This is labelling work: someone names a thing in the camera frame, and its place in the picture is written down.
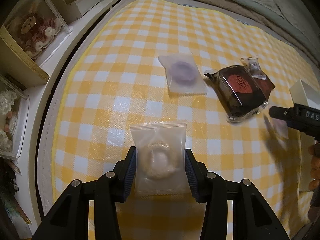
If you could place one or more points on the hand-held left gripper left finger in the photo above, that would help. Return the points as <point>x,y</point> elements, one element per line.
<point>128,172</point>

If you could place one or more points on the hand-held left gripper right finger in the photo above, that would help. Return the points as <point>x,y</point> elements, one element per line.
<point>192,175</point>

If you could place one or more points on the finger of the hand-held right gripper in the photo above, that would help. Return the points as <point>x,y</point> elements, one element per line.
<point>282,113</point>

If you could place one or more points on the white cardboard box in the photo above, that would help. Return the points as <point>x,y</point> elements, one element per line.
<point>307,92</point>

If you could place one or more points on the dark mooncake packet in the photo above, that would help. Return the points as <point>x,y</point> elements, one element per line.
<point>238,87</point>

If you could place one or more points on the small clear candy packet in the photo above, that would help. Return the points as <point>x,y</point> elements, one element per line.
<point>255,67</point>

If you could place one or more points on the person's right hand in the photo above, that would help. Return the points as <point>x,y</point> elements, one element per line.
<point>315,165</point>

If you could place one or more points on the yellow checkered mat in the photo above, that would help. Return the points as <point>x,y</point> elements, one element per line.
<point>125,80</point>

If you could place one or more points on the boxed white doll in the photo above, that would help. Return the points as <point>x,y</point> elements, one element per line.
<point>7,105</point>

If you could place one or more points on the wooden bedside shelf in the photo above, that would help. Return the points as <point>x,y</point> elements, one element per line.
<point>25,62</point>

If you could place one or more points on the boxed red doll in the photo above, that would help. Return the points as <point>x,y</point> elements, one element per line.
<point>32,27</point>

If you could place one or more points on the white wooden organizer box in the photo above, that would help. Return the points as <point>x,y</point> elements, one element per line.
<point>82,2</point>

